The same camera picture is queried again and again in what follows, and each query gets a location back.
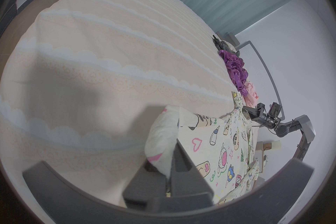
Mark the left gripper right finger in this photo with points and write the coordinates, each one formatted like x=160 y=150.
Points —
x=191 y=183

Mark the bed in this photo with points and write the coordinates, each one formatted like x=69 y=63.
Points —
x=105 y=47

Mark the grey white bedside table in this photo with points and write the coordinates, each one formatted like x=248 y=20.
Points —
x=231 y=35

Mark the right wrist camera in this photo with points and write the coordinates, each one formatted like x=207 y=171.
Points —
x=260 y=107

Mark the black garment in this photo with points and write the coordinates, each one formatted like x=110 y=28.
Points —
x=220 y=44

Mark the pale wooden small table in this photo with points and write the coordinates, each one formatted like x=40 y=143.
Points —
x=267 y=145

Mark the pink garment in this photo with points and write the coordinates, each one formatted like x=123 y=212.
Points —
x=251 y=94

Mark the white printed pyjama top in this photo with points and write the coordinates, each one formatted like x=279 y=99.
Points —
x=223 y=144

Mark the purple satin garment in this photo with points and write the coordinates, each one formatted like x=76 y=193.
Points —
x=236 y=70

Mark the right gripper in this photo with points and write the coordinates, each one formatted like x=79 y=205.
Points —
x=253 y=112

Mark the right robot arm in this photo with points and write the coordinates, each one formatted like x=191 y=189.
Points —
x=304 y=125

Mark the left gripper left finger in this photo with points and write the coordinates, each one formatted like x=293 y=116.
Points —
x=141 y=186

